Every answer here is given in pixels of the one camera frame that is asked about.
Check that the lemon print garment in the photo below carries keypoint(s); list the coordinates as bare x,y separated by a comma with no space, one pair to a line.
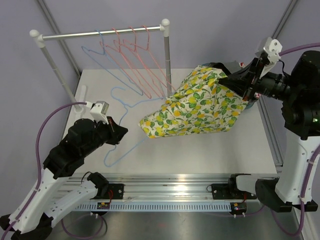
200,105

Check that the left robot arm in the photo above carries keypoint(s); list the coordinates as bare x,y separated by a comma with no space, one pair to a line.
38,214

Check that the red floral white garment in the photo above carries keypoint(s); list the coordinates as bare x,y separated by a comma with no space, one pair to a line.
242,65

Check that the slotted cable duct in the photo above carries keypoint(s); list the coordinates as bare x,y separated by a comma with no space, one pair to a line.
155,207

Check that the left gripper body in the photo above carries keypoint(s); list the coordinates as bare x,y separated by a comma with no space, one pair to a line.
106,131

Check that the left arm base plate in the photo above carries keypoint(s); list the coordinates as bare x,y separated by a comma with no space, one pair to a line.
115,191

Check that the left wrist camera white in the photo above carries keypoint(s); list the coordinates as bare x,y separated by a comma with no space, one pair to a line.
98,111

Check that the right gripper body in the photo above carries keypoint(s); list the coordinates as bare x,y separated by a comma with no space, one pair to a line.
266,86

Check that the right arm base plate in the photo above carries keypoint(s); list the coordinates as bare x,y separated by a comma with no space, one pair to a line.
223,191

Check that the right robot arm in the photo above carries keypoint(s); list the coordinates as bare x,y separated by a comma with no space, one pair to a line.
299,93

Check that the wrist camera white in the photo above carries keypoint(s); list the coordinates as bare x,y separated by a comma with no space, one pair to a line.
269,52
98,111

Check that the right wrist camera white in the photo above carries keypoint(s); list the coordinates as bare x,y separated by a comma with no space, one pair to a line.
269,52

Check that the grey garment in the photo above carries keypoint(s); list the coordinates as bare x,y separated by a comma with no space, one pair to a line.
227,67

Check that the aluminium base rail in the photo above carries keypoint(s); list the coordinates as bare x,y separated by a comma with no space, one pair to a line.
167,187

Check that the metal clothes rack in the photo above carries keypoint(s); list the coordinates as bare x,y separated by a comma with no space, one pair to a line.
40,40

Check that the pink hanger of dotted skirt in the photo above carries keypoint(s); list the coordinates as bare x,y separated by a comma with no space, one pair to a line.
129,71

